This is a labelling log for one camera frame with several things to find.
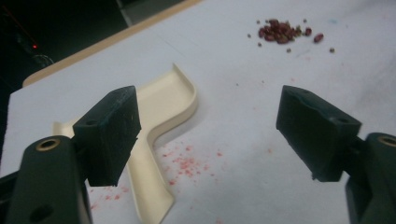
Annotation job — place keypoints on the cream plastic dustpan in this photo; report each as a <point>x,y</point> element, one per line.
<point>165,102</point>

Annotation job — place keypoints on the dark device with red light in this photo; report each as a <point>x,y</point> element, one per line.
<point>35,47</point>

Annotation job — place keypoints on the white table cover board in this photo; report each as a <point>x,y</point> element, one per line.
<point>249,109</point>

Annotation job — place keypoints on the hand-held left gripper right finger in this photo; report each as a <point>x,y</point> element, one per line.
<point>314,133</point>

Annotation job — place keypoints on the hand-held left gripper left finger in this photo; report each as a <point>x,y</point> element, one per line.
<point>107,137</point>

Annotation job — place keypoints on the pile of red beans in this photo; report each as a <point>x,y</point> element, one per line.
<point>277,31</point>

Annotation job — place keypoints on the wooden table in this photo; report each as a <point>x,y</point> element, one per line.
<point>93,46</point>

